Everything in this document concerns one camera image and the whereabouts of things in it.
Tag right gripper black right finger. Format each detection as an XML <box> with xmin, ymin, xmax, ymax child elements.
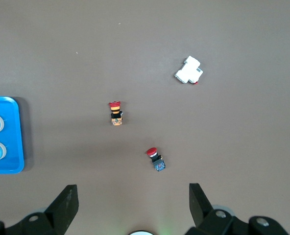
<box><xmin>185</xmin><ymin>183</ymin><xmax>289</xmax><ymax>235</ymax></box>

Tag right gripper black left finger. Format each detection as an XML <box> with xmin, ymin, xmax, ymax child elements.
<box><xmin>0</xmin><ymin>185</ymin><xmax>79</xmax><ymax>235</ymax></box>

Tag blue plastic tray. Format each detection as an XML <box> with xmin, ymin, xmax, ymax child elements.
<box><xmin>0</xmin><ymin>96</ymin><xmax>25</xmax><ymax>175</ymax></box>

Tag red pushbutton with blue base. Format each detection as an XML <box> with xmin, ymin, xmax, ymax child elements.
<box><xmin>145</xmin><ymin>147</ymin><xmax>167</xmax><ymax>172</ymax></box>

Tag brown table mat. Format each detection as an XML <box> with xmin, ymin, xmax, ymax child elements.
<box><xmin>0</xmin><ymin>0</ymin><xmax>290</xmax><ymax>235</ymax></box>

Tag red emergency stop orange base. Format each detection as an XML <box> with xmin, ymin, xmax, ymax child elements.
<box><xmin>108</xmin><ymin>100</ymin><xmax>124</xmax><ymax>126</ymax></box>

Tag white circuit breaker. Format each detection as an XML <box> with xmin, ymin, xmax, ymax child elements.
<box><xmin>173</xmin><ymin>55</ymin><xmax>204</xmax><ymax>85</ymax></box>

